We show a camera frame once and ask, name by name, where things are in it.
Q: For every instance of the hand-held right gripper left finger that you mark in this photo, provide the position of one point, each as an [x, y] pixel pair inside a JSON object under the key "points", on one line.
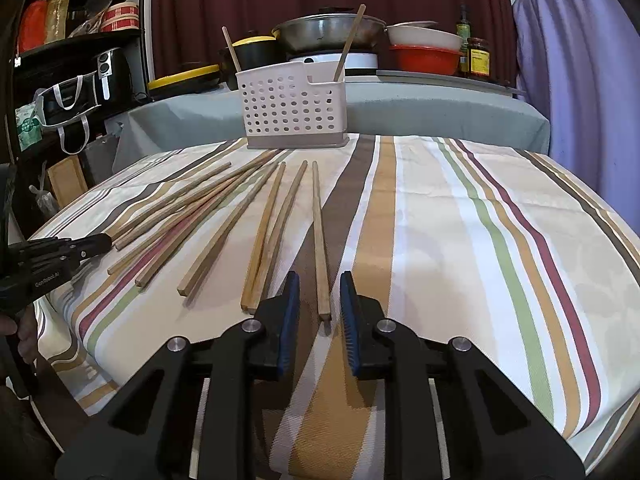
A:
{"points": [[291, 330]]}

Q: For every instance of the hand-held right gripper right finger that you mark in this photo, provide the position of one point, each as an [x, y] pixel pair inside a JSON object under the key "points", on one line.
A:
{"points": [[347, 330]]}

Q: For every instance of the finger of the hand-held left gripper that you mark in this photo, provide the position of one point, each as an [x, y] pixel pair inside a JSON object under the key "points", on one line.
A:
{"points": [[90, 245]]}

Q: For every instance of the row of wooden chopsticks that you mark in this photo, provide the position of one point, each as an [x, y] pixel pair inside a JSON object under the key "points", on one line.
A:
{"points": [[218, 245]]}

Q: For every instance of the white perforated utensil holder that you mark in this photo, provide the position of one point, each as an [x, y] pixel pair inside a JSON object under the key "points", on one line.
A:
{"points": [[280, 105]]}

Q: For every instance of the person's left hand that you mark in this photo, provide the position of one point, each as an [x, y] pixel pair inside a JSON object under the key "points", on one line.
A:
{"points": [[25, 332]]}

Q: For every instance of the clear plastic bag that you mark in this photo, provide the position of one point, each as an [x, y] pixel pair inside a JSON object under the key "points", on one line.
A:
{"points": [[45, 200]]}

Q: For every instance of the wooden board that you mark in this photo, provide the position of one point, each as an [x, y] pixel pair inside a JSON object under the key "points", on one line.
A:
{"points": [[67, 177]]}

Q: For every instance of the grey box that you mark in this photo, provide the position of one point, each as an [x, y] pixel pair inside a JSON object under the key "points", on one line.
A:
{"points": [[100, 160]]}

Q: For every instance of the striped cloth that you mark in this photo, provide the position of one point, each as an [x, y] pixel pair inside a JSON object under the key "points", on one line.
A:
{"points": [[450, 260]]}

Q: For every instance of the green and white packet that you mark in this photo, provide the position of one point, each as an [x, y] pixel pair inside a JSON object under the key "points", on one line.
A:
{"points": [[27, 127]]}

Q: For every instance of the black tote bag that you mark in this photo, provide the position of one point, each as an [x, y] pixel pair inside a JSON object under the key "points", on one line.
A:
{"points": [[65, 97]]}

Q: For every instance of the black air fryer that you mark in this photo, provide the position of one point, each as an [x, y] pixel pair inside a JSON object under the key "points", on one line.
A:
{"points": [[117, 80]]}

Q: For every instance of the yellow lidded electric pan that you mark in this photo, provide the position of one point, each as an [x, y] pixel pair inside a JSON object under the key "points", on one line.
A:
{"points": [[185, 77]]}

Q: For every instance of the black shelf rack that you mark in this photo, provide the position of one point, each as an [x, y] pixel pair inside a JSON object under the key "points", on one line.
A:
{"points": [[125, 35]]}

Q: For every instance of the clear wrapped packet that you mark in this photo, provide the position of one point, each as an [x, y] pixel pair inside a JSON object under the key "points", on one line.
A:
{"points": [[85, 27]]}

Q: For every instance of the red packet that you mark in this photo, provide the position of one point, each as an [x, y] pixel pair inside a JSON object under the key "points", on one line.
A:
{"points": [[32, 25]]}

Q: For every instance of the red striped round box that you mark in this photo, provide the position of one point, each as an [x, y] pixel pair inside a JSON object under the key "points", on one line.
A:
{"points": [[120, 17]]}

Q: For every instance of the gold packet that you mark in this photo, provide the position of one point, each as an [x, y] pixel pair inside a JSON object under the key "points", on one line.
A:
{"points": [[57, 17]]}

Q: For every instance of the grey-green tablecloth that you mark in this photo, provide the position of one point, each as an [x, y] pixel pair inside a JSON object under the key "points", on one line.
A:
{"points": [[425, 110]]}

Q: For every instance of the black pot with yellow lid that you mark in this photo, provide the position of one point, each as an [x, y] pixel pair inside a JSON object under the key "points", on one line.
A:
{"points": [[260, 52]]}

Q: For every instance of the white induction cooker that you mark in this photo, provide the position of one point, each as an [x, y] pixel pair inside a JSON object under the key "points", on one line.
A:
{"points": [[360, 61]]}

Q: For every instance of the grey cutting board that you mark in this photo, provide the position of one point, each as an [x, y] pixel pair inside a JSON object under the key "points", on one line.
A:
{"points": [[450, 80]]}

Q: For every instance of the red colander bowl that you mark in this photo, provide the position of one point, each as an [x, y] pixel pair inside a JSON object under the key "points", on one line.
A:
{"points": [[425, 62]]}

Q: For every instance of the steel wok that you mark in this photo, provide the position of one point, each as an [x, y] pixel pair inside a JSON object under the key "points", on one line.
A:
{"points": [[325, 35]]}

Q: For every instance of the sauce jar with red lid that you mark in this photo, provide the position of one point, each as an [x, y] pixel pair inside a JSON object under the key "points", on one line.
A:
{"points": [[478, 60]]}

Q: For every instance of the white colander bowl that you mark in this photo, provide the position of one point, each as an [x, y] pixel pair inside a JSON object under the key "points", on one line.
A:
{"points": [[425, 37]]}

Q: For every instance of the dark oil bottle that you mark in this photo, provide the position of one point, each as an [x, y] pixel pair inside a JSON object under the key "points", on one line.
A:
{"points": [[463, 25]]}

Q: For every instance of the purple cloth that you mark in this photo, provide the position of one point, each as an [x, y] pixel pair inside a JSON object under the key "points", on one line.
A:
{"points": [[575, 85]]}

